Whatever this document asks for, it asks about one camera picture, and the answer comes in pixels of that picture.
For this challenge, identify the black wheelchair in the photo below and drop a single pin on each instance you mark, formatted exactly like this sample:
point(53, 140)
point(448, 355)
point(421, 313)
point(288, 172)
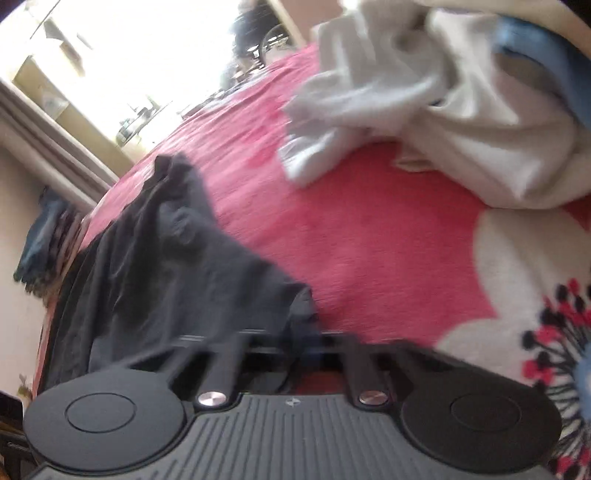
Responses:
point(258, 37)

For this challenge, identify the light blue garment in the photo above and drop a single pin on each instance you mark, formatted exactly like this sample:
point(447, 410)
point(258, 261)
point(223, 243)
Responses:
point(531, 46)

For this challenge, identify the cream garment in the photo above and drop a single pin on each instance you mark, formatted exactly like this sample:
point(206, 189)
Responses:
point(508, 152)

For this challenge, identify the folded blue jeans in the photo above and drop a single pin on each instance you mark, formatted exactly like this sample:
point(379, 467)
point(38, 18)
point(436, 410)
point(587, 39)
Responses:
point(39, 240)

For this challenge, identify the grey curtain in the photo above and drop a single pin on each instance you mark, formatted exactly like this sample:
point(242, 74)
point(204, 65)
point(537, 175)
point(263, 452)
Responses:
point(46, 143)

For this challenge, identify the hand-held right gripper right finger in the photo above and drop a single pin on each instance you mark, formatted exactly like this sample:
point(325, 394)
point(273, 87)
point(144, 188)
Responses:
point(364, 378)

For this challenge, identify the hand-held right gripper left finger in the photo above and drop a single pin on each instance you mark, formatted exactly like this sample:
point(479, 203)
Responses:
point(220, 374)

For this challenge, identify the pink floral blanket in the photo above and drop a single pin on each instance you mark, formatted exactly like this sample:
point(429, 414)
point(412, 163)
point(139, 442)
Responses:
point(369, 254)

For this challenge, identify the black pants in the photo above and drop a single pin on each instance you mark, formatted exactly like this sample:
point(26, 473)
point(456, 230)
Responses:
point(161, 277)

